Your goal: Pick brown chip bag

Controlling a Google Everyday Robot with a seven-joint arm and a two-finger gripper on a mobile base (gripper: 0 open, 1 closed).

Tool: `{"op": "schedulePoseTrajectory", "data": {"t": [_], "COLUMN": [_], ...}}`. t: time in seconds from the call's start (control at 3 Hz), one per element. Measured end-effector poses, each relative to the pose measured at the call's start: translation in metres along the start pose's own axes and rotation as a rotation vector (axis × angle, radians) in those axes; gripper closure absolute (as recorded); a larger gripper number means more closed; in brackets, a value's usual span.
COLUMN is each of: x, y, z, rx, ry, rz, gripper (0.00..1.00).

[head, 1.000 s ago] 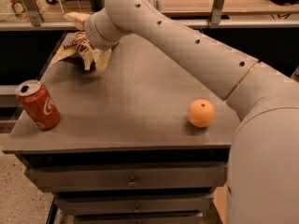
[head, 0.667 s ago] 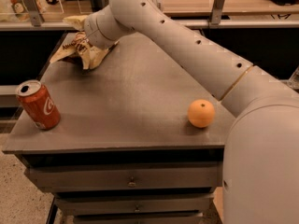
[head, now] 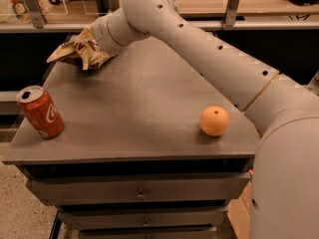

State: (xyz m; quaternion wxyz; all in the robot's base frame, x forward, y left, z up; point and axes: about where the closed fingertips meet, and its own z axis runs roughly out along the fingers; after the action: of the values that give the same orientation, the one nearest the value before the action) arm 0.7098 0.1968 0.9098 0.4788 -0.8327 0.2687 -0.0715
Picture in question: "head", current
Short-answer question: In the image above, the orange fruit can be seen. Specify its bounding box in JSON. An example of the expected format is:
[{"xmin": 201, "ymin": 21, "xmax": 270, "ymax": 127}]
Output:
[{"xmin": 199, "ymin": 106, "xmax": 229, "ymax": 136}]

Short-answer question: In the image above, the snack package top left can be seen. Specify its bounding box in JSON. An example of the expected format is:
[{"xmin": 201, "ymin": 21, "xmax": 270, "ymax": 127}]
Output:
[{"xmin": 0, "ymin": 0, "xmax": 47, "ymax": 24}]

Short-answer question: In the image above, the metal bracket post left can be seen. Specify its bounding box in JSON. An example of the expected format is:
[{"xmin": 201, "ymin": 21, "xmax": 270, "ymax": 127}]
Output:
[{"xmin": 25, "ymin": 0, "xmax": 47, "ymax": 29}]

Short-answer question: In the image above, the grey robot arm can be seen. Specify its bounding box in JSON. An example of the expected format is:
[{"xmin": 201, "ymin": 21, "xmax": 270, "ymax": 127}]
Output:
[{"xmin": 92, "ymin": 0, "xmax": 319, "ymax": 239}]

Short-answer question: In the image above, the brown chip bag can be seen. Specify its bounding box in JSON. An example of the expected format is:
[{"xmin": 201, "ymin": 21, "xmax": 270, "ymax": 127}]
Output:
[{"xmin": 47, "ymin": 26, "xmax": 112, "ymax": 71}]

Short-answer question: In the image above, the metal bracket post right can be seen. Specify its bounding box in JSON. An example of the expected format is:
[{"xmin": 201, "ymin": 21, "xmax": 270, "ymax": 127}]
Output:
[{"xmin": 223, "ymin": 0, "xmax": 240, "ymax": 26}]

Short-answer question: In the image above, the cardboard box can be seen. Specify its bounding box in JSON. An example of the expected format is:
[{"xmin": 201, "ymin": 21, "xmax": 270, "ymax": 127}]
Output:
[{"xmin": 227, "ymin": 183, "xmax": 251, "ymax": 239}]

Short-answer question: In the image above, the red soda can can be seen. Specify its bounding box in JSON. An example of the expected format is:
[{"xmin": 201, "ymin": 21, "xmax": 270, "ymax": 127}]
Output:
[{"xmin": 16, "ymin": 86, "xmax": 64, "ymax": 138}]

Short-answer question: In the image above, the grey drawer cabinet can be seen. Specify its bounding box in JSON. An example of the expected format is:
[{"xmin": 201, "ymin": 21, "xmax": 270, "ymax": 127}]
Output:
[{"xmin": 4, "ymin": 39, "xmax": 259, "ymax": 239}]

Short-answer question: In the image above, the wooden table behind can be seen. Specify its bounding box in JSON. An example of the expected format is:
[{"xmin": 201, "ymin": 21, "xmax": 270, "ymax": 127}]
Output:
[{"xmin": 42, "ymin": 0, "xmax": 319, "ymax": 22}]

